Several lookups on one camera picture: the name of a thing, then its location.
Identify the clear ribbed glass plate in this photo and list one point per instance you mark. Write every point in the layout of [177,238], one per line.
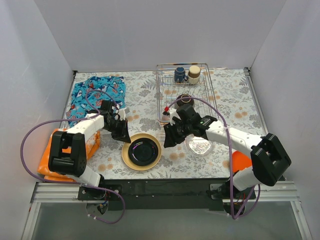
[199,146]

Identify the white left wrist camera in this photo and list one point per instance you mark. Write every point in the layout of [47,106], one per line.
[120,114]

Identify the orange tie-dye cloth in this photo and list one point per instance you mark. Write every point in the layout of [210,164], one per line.
[91,146]

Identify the chrome wire dish rack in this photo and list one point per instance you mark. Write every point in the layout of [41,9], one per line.
[167,90]

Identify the dark blue mug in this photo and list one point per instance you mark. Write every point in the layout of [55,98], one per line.
[180,75]

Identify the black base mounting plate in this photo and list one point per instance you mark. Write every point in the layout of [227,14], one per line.
[165,194]

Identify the brown rimmed cream bowl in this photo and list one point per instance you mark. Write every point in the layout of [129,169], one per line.
[184,99]

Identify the orange plate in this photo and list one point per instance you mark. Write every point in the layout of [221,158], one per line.
[240,161]

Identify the floral patterned bowl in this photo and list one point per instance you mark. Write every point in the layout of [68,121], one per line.
[165,117]

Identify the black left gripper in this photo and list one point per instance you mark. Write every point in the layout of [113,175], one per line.
[119,128]

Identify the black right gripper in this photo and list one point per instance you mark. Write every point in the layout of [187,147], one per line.
[175,132]

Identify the beige and brown mug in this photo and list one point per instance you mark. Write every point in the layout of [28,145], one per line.
[194,73]

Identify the blue shark print cloth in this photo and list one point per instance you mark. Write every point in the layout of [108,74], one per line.
[91,92]

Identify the beige bear plate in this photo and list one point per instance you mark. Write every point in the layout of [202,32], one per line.
[125,155]

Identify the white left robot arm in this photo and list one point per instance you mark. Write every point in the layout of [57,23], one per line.
[68,155]

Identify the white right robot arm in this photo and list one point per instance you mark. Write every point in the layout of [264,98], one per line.
[269,159]

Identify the aluminium frame rail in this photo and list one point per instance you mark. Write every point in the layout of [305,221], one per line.
[283,191]

